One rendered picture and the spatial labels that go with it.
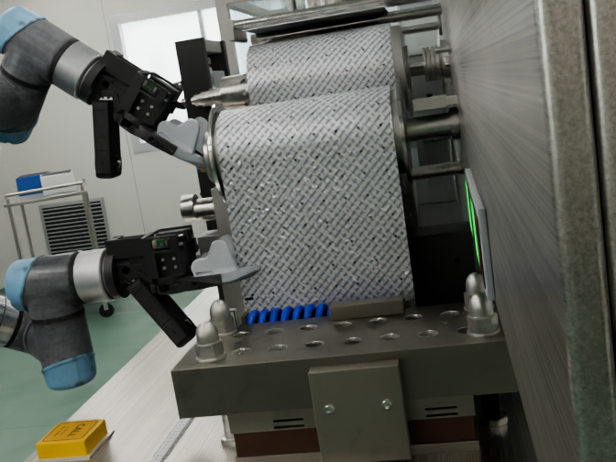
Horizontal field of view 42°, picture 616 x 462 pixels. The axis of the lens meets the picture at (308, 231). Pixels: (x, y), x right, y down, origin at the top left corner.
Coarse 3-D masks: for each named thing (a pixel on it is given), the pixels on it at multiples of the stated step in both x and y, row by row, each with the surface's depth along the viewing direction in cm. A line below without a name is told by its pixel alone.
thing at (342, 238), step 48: (240, 192) 107; (288, 192) 106; (336, 192) 105; (384, 192) 104; (240, 240) 109; (288, 240) 108; (336, 240) 107; (384, 240) 106; (288, 288) 109; (336, 288) 108; (384, 288) 107
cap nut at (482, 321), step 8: (472, 296) 89; (480, 296) 88; (472, 304) 88; (480, 304) 88; (488, 304) 88; (472, 312) 88; (480, 312) 88; (488, 312) 88; (472, 320) 88; (480, 320) 88; (488, 320) 88; (496, 320) 88; (472, 328) 89; (480, 328) 88; (488, 328) 88; (496, 328) 89; (480, 336) 88
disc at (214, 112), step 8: (216, 104) 111; (216, 112) 110; (208, 120) 108; (208, 128) 107; (208, 136) 106; (208, 144) 106; (216, 160) 108; (216, 168) 107; (216, 176) 107; (216, 184) 107; (224, 192) 109; (224, 200) 110
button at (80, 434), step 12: (96, 420) 110; (60, 432) 107; (72, 432) 107; (84, 432) 106; (96, 432) 107; (48, 444) 104; (60, 444) 104; (72, 444) 104; (84, 444) 104; (96, 444) 107; (48, 456) 105; (60, 456) 104
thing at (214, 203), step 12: (216, 192) 115; (204, 204) 117; (216, 204) 116; (204, 216) 118; (216, 216) 116; (228, 216) 116; (228, 228) 116; (204, 240) 117; (204, 252) 118; (228, 288) 119; (240, 288) 119; (228, 300) 119; (240, 300) 119; (240, 312) 119
